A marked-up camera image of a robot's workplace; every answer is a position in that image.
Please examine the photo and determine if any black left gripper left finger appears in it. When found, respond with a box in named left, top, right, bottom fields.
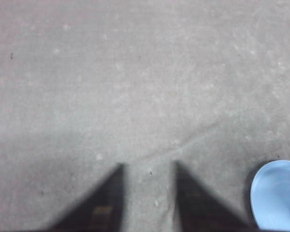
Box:
left=49, top=164, right=125, bottom=231

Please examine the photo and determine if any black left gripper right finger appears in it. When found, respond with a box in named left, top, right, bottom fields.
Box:
left=174, top=161, right=250, bottom=231

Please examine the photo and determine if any blue plastic plate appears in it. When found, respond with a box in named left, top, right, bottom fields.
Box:
left=250, top=160, right=290, bottom=232

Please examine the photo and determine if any dark grey table cloth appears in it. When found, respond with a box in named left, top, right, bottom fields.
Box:
left=0, top=0, right=290, bottom=232

